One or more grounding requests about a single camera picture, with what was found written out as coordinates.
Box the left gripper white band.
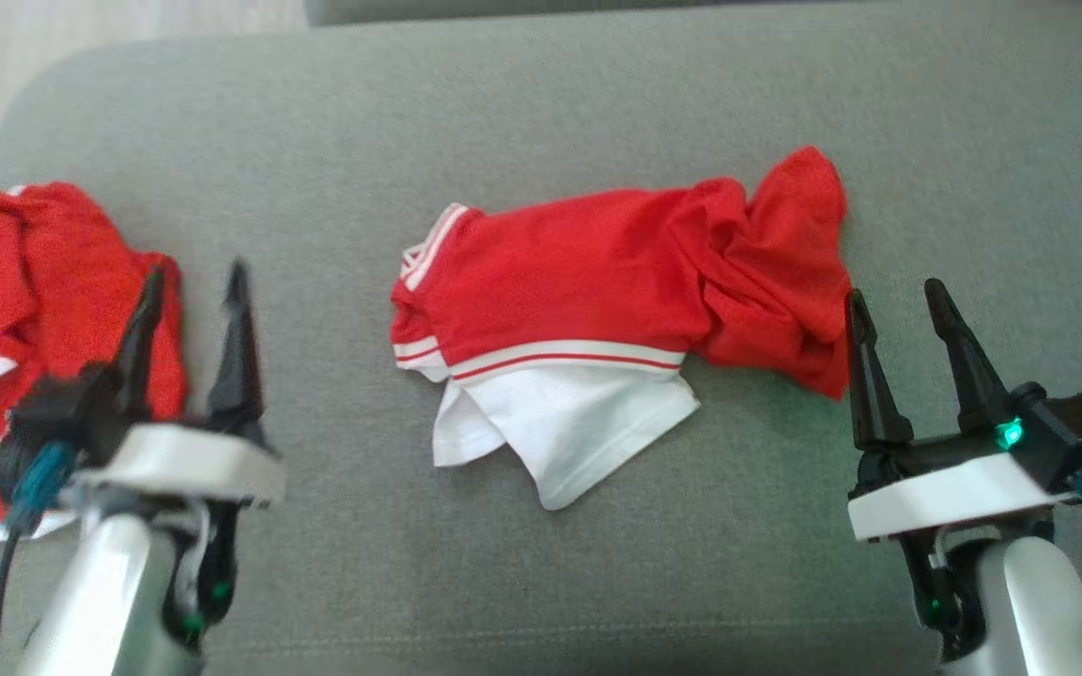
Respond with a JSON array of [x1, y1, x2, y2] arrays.
[[71, 258, 286, 509]]

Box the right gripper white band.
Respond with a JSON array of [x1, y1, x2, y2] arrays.
[[843, 279, 1079, 544]]

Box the red shorts with white stripes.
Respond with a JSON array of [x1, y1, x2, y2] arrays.
[[0, 181, 190, 562]]

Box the red shirt with white sleeves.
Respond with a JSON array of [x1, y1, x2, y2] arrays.
[[389, 146, 854, 511]]

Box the grey fabric sofa seat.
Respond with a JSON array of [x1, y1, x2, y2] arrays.
[[0, 0, 1082, 676]]

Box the left cable with teal connector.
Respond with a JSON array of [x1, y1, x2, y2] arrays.
[[0, 439, 79, 673]]

